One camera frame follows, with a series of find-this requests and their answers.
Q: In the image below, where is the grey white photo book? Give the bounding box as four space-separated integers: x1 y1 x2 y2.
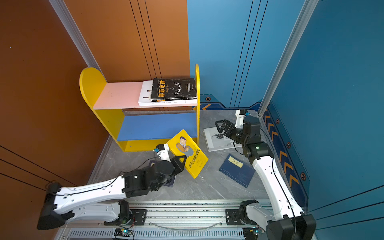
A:
203 127 235 152

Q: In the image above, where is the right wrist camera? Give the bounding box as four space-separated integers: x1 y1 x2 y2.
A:
235 109 251 129

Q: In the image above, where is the dark blue book right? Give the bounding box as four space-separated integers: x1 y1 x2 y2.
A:
219 154 255 188

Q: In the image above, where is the dark blue book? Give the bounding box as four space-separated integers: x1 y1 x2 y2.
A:
219 154 255 188
149 161 176 188

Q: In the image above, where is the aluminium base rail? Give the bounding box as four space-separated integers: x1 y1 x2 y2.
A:
66 200 273 239

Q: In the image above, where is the left green circuit board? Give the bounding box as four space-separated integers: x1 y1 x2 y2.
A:
114 228 135 240

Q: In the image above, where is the right circuit board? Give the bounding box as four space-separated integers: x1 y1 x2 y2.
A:
242 228 264 240

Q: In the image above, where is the yellow cartoon cover book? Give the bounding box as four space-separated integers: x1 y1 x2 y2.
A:
167 130 209 179

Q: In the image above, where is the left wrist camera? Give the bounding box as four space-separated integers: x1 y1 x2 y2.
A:
154 144 170 162

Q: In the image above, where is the yellow pink blue bookshelf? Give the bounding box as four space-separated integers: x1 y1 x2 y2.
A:
79 68 201 152

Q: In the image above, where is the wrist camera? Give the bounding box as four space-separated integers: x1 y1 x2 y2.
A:
154 144 170 162
235 109 251 129

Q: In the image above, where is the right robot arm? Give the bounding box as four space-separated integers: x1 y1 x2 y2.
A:
215 116 317 240

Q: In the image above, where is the dark blue book left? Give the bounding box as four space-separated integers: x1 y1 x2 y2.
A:
149 161 176 188

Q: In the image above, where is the black book with orange title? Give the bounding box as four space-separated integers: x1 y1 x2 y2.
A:
151 79 197 102

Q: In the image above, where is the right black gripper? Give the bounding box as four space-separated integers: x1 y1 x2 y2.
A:
215 120 249 146

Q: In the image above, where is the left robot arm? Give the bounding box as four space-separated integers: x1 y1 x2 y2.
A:
37 156 187 230

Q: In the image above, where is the white book with brown bars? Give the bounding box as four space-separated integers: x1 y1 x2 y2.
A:
138 81 197 107

